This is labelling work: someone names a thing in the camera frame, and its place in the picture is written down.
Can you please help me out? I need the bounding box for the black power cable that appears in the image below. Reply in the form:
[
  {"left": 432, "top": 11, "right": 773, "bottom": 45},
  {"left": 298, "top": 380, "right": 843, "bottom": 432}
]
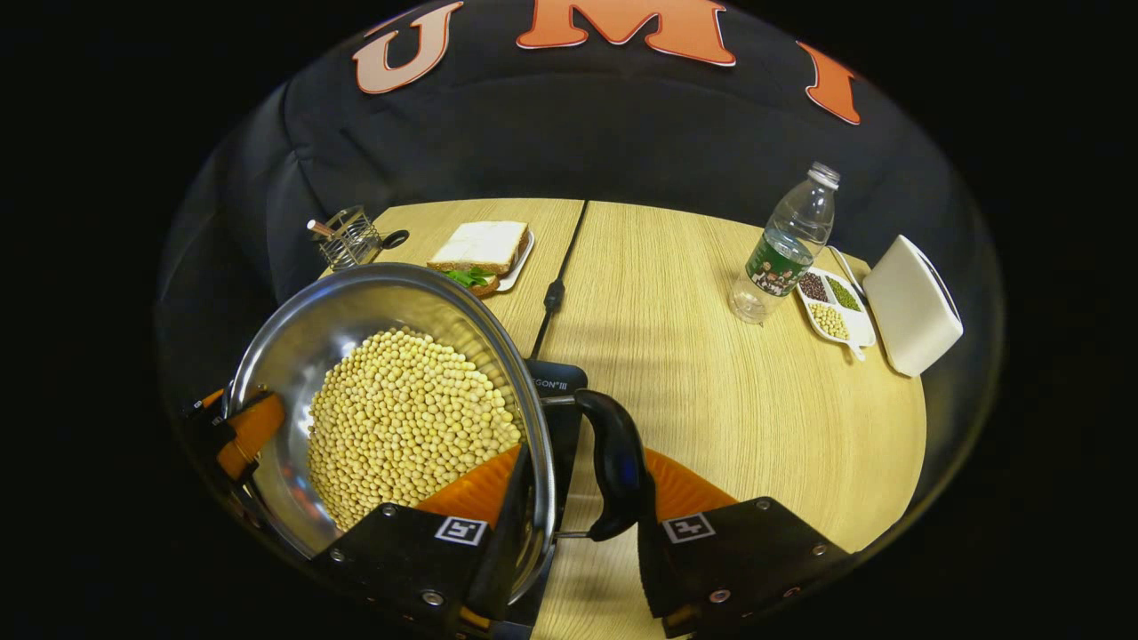
[{"left": 528, "top": 200, "right": 591, "bottom": 362}]

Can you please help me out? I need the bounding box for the white bread sandwich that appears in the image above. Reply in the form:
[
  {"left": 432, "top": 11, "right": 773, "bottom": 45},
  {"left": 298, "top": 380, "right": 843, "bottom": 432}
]
[{"left": 426, "top": 220, "right": 530, "bottom": 299}]

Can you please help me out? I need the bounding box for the black induction cooktop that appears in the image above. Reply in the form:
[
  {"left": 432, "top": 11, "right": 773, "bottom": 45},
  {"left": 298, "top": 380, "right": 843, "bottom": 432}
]
[{"left": 498, "top": 358, "right": 590, "bottom": 640}]

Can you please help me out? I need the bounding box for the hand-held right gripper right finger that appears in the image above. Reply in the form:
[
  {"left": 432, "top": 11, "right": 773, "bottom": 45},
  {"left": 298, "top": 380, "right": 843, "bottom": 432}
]
[{"left": 635, "top": 447, "right": 855, "bottom": 639}]

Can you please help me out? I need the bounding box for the steel pot with black handles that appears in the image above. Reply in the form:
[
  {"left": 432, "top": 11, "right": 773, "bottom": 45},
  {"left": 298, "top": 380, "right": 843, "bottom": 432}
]
[{"left": 221, "top": 261, "right": 656, "bottom": 607}]

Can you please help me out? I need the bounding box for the white toaster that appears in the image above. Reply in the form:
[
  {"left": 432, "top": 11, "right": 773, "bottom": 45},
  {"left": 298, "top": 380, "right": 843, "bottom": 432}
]
[{"left": 862, "top": 234, "right": 966, "bottom": 379}]

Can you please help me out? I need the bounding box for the white divided bean dish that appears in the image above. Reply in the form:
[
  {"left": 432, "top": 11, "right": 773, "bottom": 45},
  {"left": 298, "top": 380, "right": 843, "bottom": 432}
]
[{"left": 795, "top": 266, "right": 879, "bottom": 363}]

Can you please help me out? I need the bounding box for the wire mesh basket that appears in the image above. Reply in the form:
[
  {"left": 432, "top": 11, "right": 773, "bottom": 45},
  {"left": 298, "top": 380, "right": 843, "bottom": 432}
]
[{"left": 306, "top": 205, "right": 411, "bottom": 273}]

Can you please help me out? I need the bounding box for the black backdrop cloth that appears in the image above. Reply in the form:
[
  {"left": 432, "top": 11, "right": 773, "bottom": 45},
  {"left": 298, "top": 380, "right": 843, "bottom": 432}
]
[{"left": 158, "top": 0, "right": 981, "bottom": 358}]

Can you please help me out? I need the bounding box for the white spoon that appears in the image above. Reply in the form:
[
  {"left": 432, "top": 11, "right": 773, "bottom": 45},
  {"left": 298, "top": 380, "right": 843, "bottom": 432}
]
[{"left": 828, "top": 245, "right": 869, "bottom": 300}]

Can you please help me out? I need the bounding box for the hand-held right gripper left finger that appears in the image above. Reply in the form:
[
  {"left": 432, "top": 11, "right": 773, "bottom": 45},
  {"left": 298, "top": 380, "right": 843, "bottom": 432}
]
[{"left": 306, "top": 442, "right": 535, "bottom": 637}]

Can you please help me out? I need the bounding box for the clear plastic water bottle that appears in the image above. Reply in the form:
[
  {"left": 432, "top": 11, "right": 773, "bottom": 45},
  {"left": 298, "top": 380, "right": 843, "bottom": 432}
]
[{"left": 728, "top": 161, "right": 842, "bottom": 326}]

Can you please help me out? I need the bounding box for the pile of yellow soybeans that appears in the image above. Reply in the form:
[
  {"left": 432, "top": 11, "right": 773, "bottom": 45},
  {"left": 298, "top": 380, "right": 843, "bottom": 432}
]
[{"left": 306, "top": 326, "right": 525, "bottom": 533}]

